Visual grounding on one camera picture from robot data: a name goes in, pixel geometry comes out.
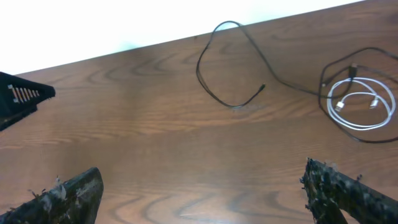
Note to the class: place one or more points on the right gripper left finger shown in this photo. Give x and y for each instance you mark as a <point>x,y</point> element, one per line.
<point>74,201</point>

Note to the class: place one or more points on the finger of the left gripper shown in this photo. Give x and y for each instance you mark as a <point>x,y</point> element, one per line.
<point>20,97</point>

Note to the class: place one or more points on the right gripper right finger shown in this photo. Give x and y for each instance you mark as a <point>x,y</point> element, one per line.
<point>330,193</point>

